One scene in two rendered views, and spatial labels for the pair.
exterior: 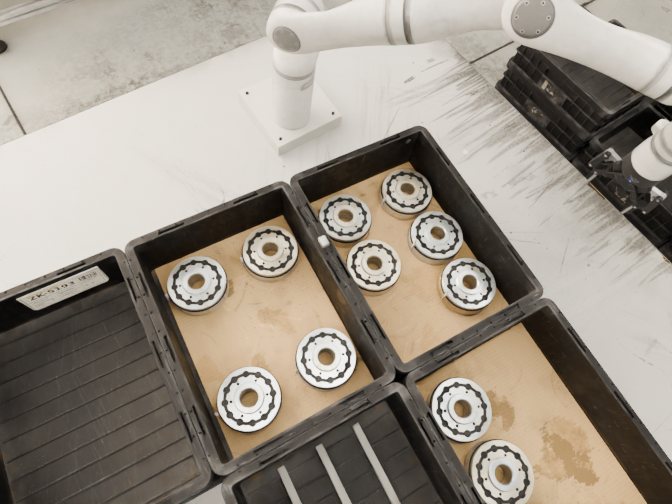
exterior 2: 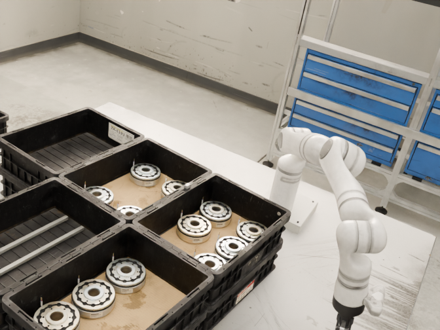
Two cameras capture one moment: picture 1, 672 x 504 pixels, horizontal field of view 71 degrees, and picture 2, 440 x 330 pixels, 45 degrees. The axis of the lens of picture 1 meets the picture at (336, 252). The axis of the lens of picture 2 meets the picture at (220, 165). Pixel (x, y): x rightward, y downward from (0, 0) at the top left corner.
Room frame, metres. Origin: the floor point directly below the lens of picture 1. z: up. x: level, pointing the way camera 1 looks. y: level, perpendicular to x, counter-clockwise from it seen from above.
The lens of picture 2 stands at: (-0.06, -1.28, 1.81)
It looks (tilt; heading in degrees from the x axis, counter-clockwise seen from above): 30 degrees down; 69
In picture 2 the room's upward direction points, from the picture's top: 11 degrees clockwise
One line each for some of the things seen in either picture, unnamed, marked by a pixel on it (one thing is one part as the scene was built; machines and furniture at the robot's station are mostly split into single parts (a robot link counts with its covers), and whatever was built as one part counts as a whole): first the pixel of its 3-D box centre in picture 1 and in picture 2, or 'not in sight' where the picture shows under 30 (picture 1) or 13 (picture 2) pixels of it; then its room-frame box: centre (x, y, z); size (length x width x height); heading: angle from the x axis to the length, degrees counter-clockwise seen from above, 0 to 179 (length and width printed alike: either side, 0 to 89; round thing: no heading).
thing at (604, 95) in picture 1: (558, 103); not in sight; (1.37, -0.70, 0.37); 0.40 x 0.30 x 0.45; 45
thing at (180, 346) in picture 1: (258, 319); (137, 190); (0.21, 0.11, 0.87); 0.40 x 0.30 x 0.11; 39
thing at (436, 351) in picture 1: (411, 236); (215, 219); (0.40, -0.13, 0.92); 0.40 x 0.30 x 0.02; 39
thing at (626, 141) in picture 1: (631, 189); not in sight; (1.09, -0.99, 0.31); 0.40 x 0.30 x 0.34; 45
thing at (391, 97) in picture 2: not in sight; (348, 108); (1.72, 1.36, 0.60); 0.72 x 0.03 x 0.56; 135
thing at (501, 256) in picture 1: (405, 248); (212, 234); (0.40, -0.13, 0.87); 0.40 x 0.30 x 0.11; 39
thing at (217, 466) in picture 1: (256, 310); (139, 176); (0.21, 0.11, 0.92); 0.40 x 0.30 x 0.02; 39
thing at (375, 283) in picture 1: (373, 264); (194, 224); (0.35, -0.07, 0.86); 0.10 x 0.10 x 0.01
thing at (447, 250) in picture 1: (436, 234); (232, 247); (0.44, -0.18, 0.86); 0.10 x 0.10 x 0.01
